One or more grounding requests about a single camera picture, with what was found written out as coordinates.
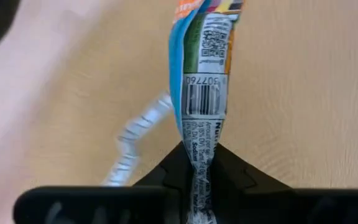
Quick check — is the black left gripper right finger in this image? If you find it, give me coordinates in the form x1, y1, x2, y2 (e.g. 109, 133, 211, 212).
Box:
209, 142, 294, 191

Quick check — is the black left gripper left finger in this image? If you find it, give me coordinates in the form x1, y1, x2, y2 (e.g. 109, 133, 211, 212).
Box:
132, 141, 196, 190

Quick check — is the silver blue granola bar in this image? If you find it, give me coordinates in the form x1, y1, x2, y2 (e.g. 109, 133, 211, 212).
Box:
102, 91, 174, 187

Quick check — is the round woven tan placemat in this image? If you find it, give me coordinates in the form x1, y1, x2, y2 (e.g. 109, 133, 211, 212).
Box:
20, 0, 358, 190

